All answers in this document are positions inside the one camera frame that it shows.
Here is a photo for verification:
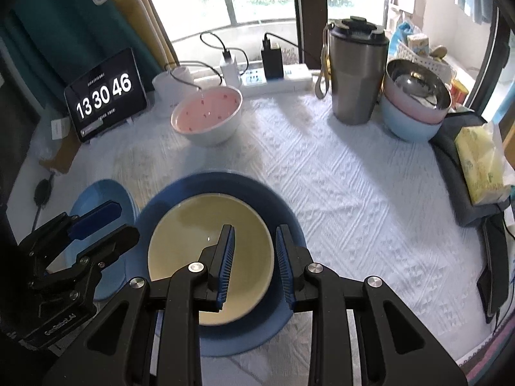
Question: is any black flat device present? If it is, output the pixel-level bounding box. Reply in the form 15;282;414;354
477;211;505;324

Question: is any cream bowl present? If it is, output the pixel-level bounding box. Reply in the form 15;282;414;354
147;194;276;327

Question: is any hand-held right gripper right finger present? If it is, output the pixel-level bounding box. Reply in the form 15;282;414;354
275;224;469;386

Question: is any red can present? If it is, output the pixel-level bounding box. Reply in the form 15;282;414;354
450;78;469;109

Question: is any white charger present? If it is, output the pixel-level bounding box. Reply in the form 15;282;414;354
219;50;242;87

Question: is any white power strip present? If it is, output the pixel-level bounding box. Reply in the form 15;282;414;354
239;63;314;97

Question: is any black tablet showing clock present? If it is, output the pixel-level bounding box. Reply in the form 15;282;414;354
64;47;149;143

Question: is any white desk lamp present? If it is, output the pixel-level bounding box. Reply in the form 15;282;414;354
89;0;202;118

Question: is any teal curtain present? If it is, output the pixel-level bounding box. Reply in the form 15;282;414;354
12;0;162;97

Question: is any light blue bowl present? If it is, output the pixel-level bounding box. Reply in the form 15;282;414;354
379;96;442;142

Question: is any steel tumbler with black lid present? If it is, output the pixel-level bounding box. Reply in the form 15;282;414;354
314;16;390;125

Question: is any white plastic basket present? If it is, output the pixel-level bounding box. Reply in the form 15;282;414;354
388;28;457;85

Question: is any cardboard box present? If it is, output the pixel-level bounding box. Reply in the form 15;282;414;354
38;126;81;173

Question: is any white bowl with pink inside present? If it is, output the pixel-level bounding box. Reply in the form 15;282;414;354
170;86;244;147

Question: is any white tablet stand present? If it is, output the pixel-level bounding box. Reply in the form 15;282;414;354
84;113;141;144

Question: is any white textured tablecloth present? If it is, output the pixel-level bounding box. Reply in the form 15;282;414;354
12;88;500;371

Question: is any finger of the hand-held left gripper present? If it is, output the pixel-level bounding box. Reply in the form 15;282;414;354
18;201;122;267
30;225;141;291

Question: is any yellow curtain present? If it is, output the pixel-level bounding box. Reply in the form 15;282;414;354
92;0;178;69

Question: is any black charger cable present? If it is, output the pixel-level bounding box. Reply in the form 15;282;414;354
167;60;226;91
263;32;327;74
200;31;250;74

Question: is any black charger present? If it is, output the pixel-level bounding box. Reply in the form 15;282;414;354
261;36;286;79

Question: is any pink steel bowl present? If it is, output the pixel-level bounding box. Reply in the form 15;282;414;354
381;59;452;125

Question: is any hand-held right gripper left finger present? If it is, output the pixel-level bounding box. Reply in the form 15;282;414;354
42;224;237;386

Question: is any yellow tissue pack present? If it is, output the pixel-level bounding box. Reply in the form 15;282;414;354
454;123;512;206

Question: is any large blue plate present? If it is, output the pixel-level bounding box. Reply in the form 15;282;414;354
69;179;140;300

